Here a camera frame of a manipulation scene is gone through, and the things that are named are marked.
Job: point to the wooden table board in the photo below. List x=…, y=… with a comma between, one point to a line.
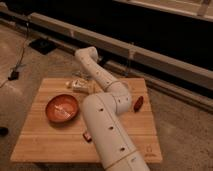
x=43, y=142

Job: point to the black floor plate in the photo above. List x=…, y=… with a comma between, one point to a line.
x=44, y=46

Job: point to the long beige baseboard rail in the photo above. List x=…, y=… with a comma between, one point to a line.
x=182, y=70

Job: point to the dark red oblong object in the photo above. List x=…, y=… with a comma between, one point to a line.
x=138, y=104

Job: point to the black chocolate bar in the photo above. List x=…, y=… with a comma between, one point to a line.
x=87, y=136

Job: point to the orange ceramic bowl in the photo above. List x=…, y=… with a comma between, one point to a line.
x=62, y=108

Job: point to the black object at left edge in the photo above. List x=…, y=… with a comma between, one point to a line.
x=4, y=131

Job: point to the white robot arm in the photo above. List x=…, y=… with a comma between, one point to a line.
x=115, y=148

